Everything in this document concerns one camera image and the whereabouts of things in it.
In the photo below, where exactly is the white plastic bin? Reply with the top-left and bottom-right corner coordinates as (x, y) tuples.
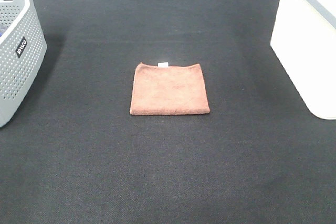
(270, 0), (335, 120)

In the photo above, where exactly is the folded orange-brown towel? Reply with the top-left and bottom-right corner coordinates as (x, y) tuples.
(130, 63), (210, 115)

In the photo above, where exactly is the black table mat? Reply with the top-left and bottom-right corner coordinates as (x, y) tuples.
(1, 0), (335, 223)

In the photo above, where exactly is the grey perforated laundry basket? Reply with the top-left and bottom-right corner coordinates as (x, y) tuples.
(1, 0), (47, 126)

